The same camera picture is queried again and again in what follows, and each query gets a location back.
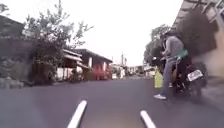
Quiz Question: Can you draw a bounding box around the thin leafy tree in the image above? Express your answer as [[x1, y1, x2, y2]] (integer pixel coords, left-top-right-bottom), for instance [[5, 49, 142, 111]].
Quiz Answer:
[[23, 0, 94, 84]]

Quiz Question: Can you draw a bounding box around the pale building with overhanging roof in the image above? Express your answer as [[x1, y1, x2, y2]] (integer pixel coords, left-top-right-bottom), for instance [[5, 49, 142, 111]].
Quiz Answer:
[[171, 0, 224, 79]]

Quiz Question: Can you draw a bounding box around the grey wall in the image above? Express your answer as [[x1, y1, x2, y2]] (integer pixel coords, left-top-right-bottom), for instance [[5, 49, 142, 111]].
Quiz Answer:
[[0, 14, 36, 89]]

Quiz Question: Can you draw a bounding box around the robot's own part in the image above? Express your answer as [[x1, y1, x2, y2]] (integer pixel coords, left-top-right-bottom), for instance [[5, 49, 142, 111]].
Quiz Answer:
[[139, 109, 157, 128], [66, 99, 88, 128]]

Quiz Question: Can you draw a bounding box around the building with dark roof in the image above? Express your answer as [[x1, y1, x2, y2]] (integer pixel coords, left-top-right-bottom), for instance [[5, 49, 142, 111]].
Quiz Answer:
[[54, 48, 114, 82]]

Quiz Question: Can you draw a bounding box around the yellow bag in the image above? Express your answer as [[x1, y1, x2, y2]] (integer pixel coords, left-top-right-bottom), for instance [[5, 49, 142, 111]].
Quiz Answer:
[[153, 70, 164, 90]]

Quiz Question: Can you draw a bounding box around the black motorcycle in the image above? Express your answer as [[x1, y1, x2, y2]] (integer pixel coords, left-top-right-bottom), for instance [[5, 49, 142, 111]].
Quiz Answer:
[[169, 54, 208, 99]]

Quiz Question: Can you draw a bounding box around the pole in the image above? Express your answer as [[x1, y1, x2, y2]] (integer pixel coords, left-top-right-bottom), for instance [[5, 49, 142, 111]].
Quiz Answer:
[[120, 51, 125, 67]]

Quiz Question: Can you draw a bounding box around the grey asphalt road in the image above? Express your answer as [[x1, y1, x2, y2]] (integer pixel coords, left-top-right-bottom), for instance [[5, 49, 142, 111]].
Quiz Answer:
[[0, 77, 224, 128]]

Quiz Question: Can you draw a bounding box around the person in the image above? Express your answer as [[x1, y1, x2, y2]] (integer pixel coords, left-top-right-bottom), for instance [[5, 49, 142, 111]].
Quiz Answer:
[[153, 29, 190, 101]]

